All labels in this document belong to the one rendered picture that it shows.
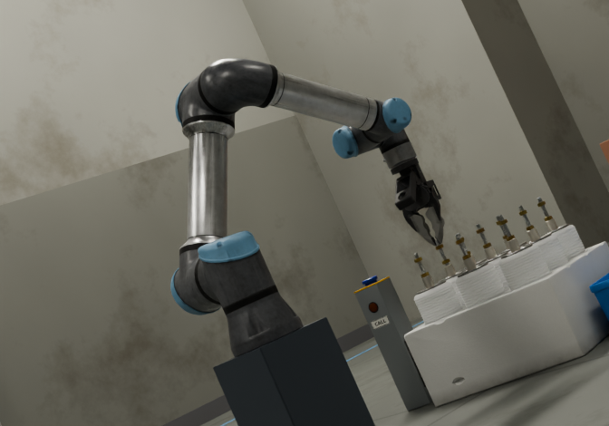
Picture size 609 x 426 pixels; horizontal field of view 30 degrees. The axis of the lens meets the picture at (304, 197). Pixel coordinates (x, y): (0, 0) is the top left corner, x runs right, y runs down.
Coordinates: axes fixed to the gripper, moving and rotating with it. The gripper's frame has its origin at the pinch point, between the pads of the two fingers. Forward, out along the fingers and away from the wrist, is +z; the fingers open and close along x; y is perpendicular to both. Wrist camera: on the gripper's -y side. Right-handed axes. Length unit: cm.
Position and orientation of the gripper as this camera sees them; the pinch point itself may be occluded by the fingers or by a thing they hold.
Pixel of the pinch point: (435, 239)
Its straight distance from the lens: 275.7
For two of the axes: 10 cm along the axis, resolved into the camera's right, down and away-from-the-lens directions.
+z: 4.1, 9.1, -0.8
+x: -8.2, 4.0, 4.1
